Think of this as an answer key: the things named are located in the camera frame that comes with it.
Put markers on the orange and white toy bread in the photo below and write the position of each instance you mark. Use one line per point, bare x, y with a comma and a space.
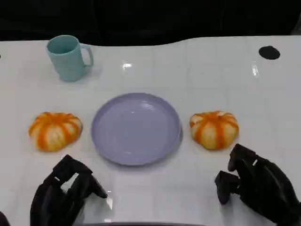
215, 129
55, 130

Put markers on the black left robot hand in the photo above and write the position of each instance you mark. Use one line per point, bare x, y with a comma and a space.
58, 195

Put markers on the pale green mug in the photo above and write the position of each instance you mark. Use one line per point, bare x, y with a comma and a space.
67, 58

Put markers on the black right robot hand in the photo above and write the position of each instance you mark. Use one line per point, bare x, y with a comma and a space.
263, 183

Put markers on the lilac plate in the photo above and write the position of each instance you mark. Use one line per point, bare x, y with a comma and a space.
136, 129

